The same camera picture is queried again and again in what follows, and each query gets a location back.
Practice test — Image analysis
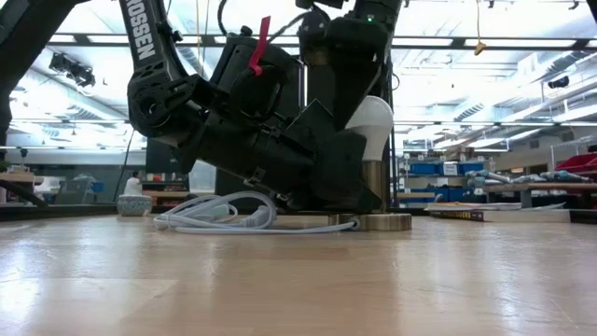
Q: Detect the blue storage bin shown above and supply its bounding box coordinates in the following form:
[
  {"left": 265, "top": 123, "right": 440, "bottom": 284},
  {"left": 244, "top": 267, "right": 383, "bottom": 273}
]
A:
[
  {"left": 410, "top": 161, "right": 438, "bottom": 177},
  {"left": 434, "top": 187, "right": 487, "bottom": 203},
  {"left": 458, "top": 161, "right": 487, "bottom": 176}
]

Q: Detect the small grey patterned bowl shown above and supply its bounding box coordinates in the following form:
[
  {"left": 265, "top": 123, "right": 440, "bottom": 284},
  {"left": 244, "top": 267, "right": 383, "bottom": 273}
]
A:
[{"left": 116, "top": 193, "right": 154, "bottom": 217}]

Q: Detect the brass lamp base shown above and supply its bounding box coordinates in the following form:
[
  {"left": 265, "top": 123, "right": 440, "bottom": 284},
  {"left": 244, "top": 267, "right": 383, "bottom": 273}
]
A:
[{"left": 327, "top": 160, "right": 414, "bottom": 233}]

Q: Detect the black Outsiders book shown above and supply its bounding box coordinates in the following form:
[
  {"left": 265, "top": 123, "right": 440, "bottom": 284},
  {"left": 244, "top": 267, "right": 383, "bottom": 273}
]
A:
[{"left": 427, "top": 208, "right": 573, "bottom": 224}]

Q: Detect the clear plastic tub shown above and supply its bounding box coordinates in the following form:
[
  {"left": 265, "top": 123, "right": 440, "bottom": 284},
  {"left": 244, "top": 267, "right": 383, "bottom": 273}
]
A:
[{"left": 187, "top": 160, "right": 217, "bottom": 193}]

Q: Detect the person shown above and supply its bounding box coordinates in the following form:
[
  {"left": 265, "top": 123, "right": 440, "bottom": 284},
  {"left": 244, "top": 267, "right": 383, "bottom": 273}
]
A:
[{"left": 122, "top": 170, "right": 144, "bottom": 196}]

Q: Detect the white lightbulb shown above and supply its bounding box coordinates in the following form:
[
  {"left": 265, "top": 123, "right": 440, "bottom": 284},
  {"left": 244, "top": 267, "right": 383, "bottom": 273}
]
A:
[{"left": 344, "top": 94, "right": 396, "bottom": 163}]

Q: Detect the white lamp power cord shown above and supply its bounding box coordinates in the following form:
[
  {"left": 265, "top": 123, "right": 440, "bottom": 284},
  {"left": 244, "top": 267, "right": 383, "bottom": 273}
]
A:
[{"left": 152, "top": 189, "right": 361, "bottom": 236}]

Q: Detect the yellow hanging cord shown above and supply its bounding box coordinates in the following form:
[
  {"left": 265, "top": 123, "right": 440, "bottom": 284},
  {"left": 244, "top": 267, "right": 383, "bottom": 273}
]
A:
[{"left": 474, "top": 0, "right": 488, "bottom": 57}]

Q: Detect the black folding partition screen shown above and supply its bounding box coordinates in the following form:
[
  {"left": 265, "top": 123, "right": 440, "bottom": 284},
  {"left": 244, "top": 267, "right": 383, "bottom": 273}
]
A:
[{"left": 214, "top": 44, "right": 394, "bottom": 215}]

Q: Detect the red cable tag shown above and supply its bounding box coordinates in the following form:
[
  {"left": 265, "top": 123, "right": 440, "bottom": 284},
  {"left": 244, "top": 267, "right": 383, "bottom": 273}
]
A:
[{"left": 247, "top": 16, "right": 285, "bottom": 77}]

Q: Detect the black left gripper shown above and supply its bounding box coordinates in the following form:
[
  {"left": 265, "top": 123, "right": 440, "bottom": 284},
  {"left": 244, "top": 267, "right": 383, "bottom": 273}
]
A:
[{"left": 175, "top": 90, "right": 384, "bottom": 215}]

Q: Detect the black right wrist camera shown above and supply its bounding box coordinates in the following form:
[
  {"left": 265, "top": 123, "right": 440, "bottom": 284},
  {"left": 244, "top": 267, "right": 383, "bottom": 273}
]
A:
[{"left": 295, "top": 0, "right": 349, "bottom": 67}]

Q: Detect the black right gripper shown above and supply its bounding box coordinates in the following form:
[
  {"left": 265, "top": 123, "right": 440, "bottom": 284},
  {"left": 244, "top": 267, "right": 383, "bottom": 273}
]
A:
[{"left": 325, "top": 0, "right": 404, "bottom": 132}]

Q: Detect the long wooden workbench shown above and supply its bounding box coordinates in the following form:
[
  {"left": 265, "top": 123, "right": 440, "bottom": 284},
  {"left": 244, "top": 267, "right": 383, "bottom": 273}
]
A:
[{"left": 483, "top": 182, "right": 597, "bottom": 209}]

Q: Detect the black computer monitor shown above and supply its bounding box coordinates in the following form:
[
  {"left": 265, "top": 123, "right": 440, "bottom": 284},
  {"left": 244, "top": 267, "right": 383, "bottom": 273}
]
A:
[{"left": 145, "top": 134, "right": 192, "bottom": 175}]

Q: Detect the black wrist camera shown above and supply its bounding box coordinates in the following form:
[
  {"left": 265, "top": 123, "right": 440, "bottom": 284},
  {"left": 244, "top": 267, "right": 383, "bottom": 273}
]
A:
[
  {"left": 295, "top": 0, "right": 349, "bottom": 67},
  {"left": 209, "top": 25, "right": 302, "bottom": 125}
]

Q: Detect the black hanging camera rig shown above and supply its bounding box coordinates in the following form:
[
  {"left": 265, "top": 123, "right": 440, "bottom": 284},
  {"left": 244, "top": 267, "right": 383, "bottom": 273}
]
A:
[{"left": 48, "top": 51, "right": 97, "bottom": 90}]

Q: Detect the small wooden side table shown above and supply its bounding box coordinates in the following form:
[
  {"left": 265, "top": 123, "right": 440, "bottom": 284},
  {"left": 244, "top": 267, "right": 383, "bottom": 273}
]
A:
[{"left": 0, "top": 172, "right": 46, "bottom": 208}]

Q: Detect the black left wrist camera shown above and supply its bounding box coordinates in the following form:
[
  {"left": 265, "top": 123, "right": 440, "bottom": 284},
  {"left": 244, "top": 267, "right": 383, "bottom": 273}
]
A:
[{"left": 209, "top": 25, "right": 302, "bottom": 125}]

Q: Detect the red storage bin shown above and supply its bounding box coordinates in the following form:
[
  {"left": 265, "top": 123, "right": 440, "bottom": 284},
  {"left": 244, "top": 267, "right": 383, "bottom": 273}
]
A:
[{"left": 554, "top": 153, "right": 597, "bottom": 175}]

